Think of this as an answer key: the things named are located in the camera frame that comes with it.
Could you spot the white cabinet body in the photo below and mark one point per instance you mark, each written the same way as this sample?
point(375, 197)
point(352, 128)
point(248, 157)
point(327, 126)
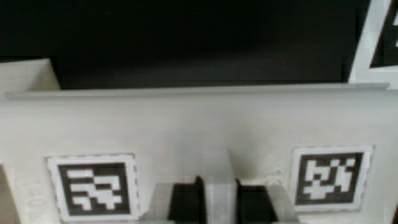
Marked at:
point(102, 146)

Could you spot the white U-shaped fence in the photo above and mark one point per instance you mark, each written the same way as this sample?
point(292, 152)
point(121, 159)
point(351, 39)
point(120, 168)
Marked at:
point(27, 76)

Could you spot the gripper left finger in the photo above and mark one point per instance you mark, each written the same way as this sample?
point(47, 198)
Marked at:
point(187, 209)

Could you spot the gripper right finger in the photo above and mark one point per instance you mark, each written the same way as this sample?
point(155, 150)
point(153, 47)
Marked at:
point(255, 208)

